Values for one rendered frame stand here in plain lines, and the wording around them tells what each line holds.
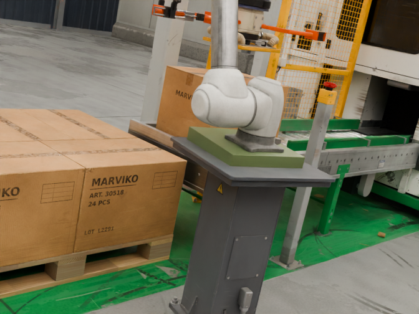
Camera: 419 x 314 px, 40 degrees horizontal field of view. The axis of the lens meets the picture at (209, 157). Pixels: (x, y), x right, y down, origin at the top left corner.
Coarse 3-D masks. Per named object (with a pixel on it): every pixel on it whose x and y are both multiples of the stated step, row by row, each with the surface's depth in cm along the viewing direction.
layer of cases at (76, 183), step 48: (0, 144) 252; (48, 144) 267; (96, 144) 283; (144, 144) 301; (0, 192) 219; (48, 192) 234; (96, 192) 252; (144, 192) 272; (0, 240) 225; (48, 240) 242; (96, 240) 261
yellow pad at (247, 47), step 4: (248, 40) 305; (240, 44) 301; (244, 44) 304; (248, 44) 306; (252, 44) 314; (264, 44) 316; (240, 48) 298; (244, 48) 299; (248, 48) 301; (252, 48) 303; (256, 48) 306; (260, 48) 308; (264, 48) 311; (268, 48) 315; (272, 48) 318; (276, 52) 319
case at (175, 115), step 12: (168, 72) 310; (180, 72) 304; (192, 72) 302; (204, 72) 313; (168, 84) 311; (180, 84) 304; (192, 84) 298; (168, 96) 311; (180, 96) 305; (192, 96) 299; (168, 108) 312; (180, 108) 305; (168, 120) 312; (180, 120) 306; (192, 120) 300; (168, 132) 313; (180, 132) 306
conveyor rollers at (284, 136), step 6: (282, 132) 411; (288, 132) 418; (294, 132) 417; (300, 132) 423; (306, 132) 430; (330, 132) 447; (336, 132) 454; (342, 132) 460; (348, 132) 466; (354, 132) 472; (282, 138) 389; (288, 138) 396; (294, 138) 395; (300, 138) 401; (306, 138) 408; (282, 144) 368
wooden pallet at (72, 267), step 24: (144, 240) 283; (168, 240) 295; (24, 264) 237; (48, 264) 255; (72, 264) 255; (96, 264) 274; (120, 264) 279; (144, 264) 288; (0, 288) 237; (24, 288) 241
